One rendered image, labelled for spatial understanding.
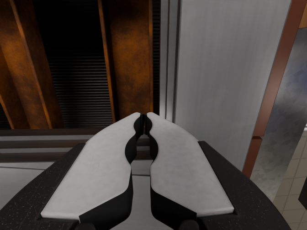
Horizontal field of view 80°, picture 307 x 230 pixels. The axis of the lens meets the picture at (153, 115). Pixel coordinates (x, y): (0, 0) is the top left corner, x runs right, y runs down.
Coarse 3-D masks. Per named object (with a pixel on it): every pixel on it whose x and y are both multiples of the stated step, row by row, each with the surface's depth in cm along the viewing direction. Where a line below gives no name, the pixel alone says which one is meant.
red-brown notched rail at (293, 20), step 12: (300, 0) 19; (300, 12) 19; (288, 24) 20; (288, 36) 20; (288, 48) 21; (276, 60) 21; (276, 72) 22; (276, 84) 23; (264, 108) 24; (264, 120) 25; (264, 132) 26; (252, 144) 27; (252, 156) 28; (252, 168) 29
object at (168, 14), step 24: (168, 0) 18; (168, 24) 18; (168, 48) 18; (168, 72) 19; (168, 96) 20; (0, 144) 24; (24, 144) 24; (48, 144) 24; (72, 144) 24; (144, 144) 24; (144, 168) 23
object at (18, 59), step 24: (0, 0) 30; (24, 0) 29; (0, 24) 32; (24, 24) 29; (0, 48) 33; (24, 48) 34; (0, 72) 33; (24, 72) 36; (48, 72) 35; (0, 96) 33; (24, 96) 38; (48, 96) 35; (24, 120) 39; (48, 120) 36
